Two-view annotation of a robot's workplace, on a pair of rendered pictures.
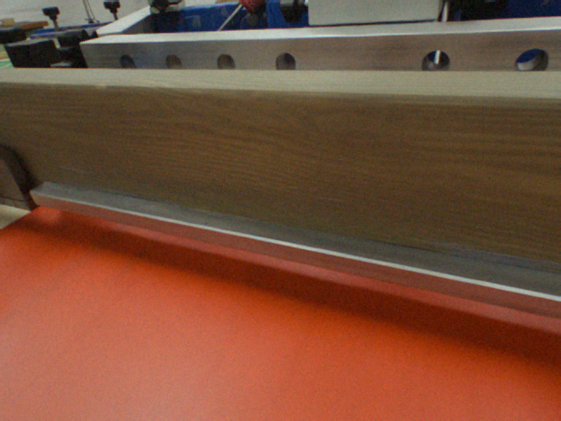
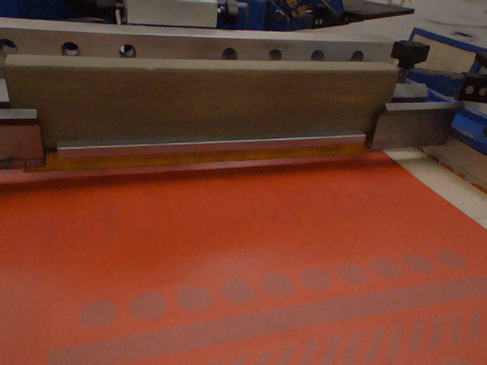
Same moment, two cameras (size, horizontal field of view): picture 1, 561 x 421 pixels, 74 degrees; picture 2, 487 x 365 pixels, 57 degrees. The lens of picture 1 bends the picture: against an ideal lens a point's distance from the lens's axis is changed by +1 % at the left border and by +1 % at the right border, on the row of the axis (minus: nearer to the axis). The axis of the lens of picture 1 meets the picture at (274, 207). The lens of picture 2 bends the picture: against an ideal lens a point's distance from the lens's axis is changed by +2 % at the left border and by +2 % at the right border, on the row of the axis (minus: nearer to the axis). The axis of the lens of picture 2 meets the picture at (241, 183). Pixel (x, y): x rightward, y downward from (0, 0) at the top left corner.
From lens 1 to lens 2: 0.32 m
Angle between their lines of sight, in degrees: 41
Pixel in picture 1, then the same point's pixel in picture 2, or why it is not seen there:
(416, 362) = (311, 178)
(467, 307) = (311, 161)
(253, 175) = (235, 111)
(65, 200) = (100, 148)
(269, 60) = (113, 49)
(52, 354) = (166, 223)
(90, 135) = (128, 99)
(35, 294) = (105, 211)
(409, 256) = (301, 135)
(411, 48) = (216, 45)
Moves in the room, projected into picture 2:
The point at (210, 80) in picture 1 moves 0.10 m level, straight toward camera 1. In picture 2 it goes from (218, 65) to (317, 94)
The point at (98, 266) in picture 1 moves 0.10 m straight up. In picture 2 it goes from (124, 191) to (119, 80)
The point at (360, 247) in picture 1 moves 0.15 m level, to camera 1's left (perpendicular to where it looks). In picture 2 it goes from (284, 135) to (159, 178)
